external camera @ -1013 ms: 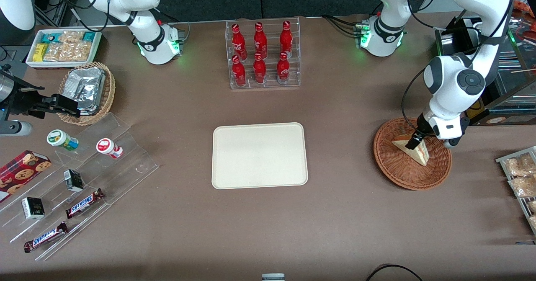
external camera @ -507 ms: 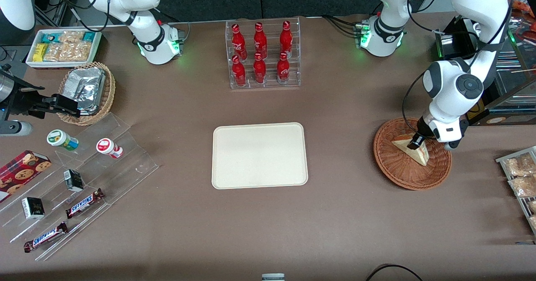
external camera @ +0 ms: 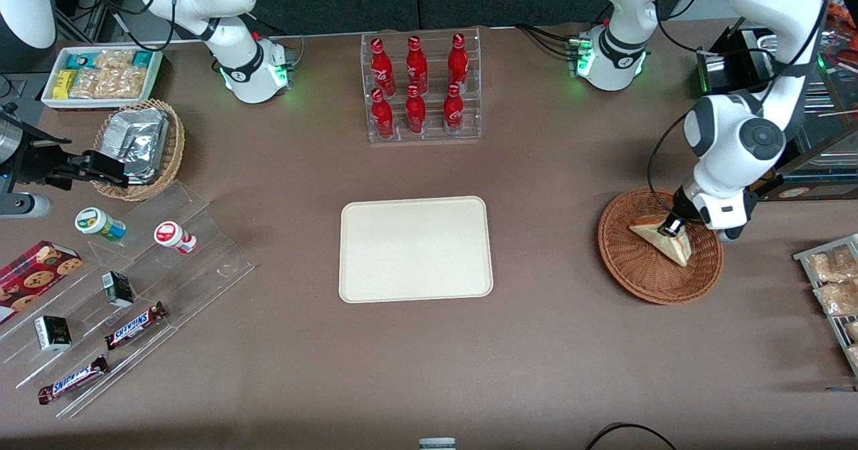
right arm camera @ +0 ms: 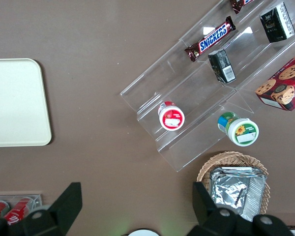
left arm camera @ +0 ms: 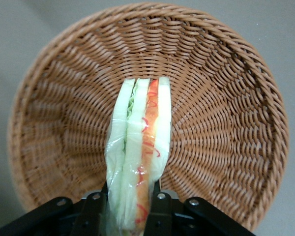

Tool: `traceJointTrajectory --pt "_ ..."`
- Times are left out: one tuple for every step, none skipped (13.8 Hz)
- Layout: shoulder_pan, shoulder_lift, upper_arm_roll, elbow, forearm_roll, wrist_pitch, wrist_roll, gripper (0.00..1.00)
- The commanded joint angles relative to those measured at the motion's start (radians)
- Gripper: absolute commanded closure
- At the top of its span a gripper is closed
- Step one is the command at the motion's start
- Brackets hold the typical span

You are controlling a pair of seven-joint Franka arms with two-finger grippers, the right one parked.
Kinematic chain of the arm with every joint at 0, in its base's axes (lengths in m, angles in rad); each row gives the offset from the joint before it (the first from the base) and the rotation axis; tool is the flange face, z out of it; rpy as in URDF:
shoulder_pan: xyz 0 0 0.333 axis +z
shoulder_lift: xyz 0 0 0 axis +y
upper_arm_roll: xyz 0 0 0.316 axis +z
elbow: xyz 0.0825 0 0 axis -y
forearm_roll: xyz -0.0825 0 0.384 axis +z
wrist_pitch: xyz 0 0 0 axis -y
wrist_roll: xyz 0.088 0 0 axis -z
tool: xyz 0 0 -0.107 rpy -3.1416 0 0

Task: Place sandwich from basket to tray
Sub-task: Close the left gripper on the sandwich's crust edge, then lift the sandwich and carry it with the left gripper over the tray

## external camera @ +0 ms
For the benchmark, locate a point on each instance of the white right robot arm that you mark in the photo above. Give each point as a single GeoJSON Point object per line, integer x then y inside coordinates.
{"type": "Point", "coordinates": [228, 34]}

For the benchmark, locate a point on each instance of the clear bag of biscuits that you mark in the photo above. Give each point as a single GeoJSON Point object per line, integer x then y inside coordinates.
{"type": "Point", "coordinates": [853, 355]}
{"type": "Point", "coordinates": [838, 298]}
{"type": "Point", "coordinates": [851, 330]}
{"type": "Point", "coordinates": [834, 265]}

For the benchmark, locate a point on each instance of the clear acrylic stepped display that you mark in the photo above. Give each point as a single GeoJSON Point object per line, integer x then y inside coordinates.
{"type": "Point", "coordinates": [194, 282]}

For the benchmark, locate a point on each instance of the clear acrylic bottle rack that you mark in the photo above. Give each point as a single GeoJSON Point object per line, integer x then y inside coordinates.
{"type": "Point", "coordinates": [432, 135]}

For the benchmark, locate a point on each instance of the black food warmer case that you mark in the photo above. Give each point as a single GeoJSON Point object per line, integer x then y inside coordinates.
{"type": "Point", "coordinates": [828, 161]}

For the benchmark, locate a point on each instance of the red cola bottle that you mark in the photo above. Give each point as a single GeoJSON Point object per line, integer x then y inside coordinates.
{"type": "Point", "coordinates": [416, 66]}
{"type": "Point", "coordinates": [458, 62]}
{"type": "Point", "coordinates": [383, 116]}
{"type": "Point", "coordinates": [382, 68]}
{"type": "Point", "coordinates": [415, 113]}
{"type": "Point", "coordinates": [454, 111]}

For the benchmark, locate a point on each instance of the triangular sandwich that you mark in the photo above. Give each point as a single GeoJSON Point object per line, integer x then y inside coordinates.
{"type": "Point", "coordinates": [673, 252]}

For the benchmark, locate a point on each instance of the clear cracker bag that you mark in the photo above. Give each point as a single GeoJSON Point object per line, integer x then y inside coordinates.
{"type": "Point", "coordinates": [120, 82]}
{"type": "Point", "coordinates": [84, 83]}
{"type": "Point", "coordinates": [114, 58]}

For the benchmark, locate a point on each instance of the yellow snack packet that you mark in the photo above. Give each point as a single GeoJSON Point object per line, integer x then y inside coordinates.
{"type": "Point", "coordinates": [64, 83]}

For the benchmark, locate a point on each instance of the brown wicker basket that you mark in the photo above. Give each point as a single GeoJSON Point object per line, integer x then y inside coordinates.
{"type": "Point", "coordinates": [640, 275]}

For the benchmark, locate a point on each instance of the light tan wicker basket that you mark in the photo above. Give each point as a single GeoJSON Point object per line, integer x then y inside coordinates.
{"type": "Point", "coordinates": [173, 155]}

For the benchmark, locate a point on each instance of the green lid cup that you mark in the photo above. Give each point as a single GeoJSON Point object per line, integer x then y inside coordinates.
{"type": "Point", "coordinates": [97, 223]}

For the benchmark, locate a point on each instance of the Snickers chocolate bar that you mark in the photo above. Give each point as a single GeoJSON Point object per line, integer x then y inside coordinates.
{"type": "Point", "coordinates": [72, 379]}
{"type": "Point", "coordinates": [134, 326]}

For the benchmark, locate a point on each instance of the teal snack packet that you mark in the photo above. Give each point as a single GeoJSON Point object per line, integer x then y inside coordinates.
{"type": "Point", "coordinates": [142, 58]}
{"type": "Point", "coordinates": [80, 60]}

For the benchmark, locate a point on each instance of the red lid cup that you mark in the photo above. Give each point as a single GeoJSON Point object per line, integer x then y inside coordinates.
{"type": "Point", "coordinates": [173, 235]}

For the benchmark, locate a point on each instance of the grey box at table edge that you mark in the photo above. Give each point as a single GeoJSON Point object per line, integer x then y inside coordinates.
{"type": "Point", "coordinates": [437, 444]}

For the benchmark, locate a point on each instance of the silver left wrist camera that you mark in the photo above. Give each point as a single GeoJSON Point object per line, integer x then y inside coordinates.
{"type": "Point", "coordinates": [730, 235]}

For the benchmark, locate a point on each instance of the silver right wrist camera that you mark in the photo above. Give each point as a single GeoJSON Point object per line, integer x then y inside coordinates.
{"type": "Point", "coordinates": [27, 205]}

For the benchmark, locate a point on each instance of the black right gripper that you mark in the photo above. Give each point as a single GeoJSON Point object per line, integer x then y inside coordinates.
{"type": "Point", "coordinates": [41, 163]}

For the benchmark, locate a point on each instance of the silver foil pack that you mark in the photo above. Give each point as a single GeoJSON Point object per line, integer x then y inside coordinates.
{"type": "Point", "coordinates": [137, 141]}

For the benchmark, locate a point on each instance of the cream plastic tray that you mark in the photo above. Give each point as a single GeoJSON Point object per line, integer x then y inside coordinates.
{"type": "Point", "coordinates": [415, 249]}

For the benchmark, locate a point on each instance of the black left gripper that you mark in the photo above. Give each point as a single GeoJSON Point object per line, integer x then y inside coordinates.
{"type": "Point", "coordinates": [684, 206]}

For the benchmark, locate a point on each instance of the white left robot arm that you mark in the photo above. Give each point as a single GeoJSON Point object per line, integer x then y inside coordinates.
{"type": "Point", "coordinates": [730, 141]}

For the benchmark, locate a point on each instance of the red plaid cookie box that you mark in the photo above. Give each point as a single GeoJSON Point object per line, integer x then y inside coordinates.
{"type": "Point", "coordinates": [37, 279]}

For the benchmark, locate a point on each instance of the white snack tray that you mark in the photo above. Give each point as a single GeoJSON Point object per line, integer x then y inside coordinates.
{"type": "Point", "coordinates": [100, 103]}

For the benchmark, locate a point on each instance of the small black carton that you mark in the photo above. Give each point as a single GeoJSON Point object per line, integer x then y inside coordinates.
{"type": "Point", "coordinates": [53, 333]}
{"type": "Point", "coordinates": [118, 289]}

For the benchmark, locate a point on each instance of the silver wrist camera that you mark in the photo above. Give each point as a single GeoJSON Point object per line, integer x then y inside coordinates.
{"type": "Point", "coordinates": [730, 235]}
{"type": "Point", "coordinates": [27, 205]}

